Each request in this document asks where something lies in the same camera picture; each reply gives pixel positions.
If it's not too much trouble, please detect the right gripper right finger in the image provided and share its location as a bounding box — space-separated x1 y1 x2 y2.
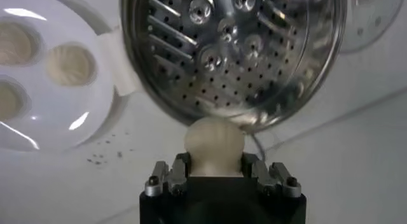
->
241 152 302 199

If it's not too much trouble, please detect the white round plate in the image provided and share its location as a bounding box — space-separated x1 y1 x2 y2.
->
0 0 118 153

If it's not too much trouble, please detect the white steamed baozi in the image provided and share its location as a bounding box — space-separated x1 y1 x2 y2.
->
0 80 30 123
0 20 41 67
184 116 246 178
46 43 98 88

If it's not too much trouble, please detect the stainless steel steamer basket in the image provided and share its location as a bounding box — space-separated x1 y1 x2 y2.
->
120 0 347 134

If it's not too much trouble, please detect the glass pot lid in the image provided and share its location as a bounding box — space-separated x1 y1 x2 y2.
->
338 0 406 54

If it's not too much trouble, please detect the white work table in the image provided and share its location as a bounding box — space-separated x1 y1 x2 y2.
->
0 0 407 224

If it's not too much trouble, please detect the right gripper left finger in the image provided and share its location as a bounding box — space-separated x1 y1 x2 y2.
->
144 151 191 197

